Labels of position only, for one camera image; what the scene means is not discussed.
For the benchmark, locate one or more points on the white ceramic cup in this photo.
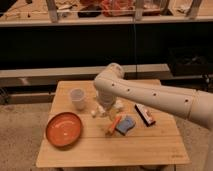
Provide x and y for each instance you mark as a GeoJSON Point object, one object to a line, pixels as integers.
{"type": "Point", "coordinates": [77, 97]}

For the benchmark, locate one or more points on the black red white box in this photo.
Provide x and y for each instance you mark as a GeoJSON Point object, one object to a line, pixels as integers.
{"type": "Point", "coordinates": [145, 115]}

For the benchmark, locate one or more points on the grey metal rail bench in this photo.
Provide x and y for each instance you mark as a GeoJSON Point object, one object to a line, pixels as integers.
{"type": "Point", "coordinates": [37, 85]}

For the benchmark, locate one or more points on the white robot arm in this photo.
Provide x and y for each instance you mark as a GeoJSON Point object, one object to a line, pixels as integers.
{"type": "Point", "coordinates": [190, 104]}

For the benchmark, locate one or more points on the wooden table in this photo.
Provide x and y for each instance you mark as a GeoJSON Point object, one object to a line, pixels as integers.
{"type": "Point", "coordinates": [160, 144]}

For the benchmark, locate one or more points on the orange bowl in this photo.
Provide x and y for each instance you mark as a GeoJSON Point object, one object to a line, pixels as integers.
{"type": "Point", "coordinates": [63, 129]}

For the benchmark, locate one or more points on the blue sponge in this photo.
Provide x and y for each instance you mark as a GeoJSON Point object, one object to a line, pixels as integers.
{"type": "Point", "coordinates": [125, 125]}

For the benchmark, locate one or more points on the pale gripper body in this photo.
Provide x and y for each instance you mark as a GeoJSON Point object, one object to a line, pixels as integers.
{"type": "Point", "coordinates": [111, 113]}

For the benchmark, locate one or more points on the red cloth on shelf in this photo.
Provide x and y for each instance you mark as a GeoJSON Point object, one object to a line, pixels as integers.
{"type": "Point", "coordinates": [117, 7]}

